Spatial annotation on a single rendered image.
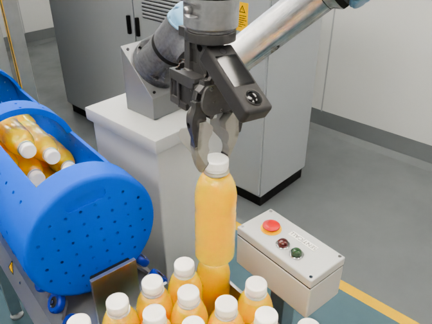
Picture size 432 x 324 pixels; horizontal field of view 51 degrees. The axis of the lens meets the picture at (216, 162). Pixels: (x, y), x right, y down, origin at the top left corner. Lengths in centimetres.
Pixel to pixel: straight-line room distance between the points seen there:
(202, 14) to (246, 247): 52
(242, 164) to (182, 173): 147
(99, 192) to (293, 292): 42
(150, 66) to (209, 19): 66
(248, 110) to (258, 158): 207
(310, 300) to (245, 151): 187
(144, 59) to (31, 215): 55
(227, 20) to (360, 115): 312
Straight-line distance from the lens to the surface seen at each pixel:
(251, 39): 107
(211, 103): 63
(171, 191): 129
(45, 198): 88
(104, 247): 99
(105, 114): 133
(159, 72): 125
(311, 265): 88
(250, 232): 93
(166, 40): 117
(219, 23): 60
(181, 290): 82
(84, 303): 107
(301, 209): 286
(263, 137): 257
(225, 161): 69
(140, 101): 129
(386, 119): 360
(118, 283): 97
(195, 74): 65
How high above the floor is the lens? 170
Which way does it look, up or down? 31 degrees down
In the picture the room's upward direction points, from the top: straight up
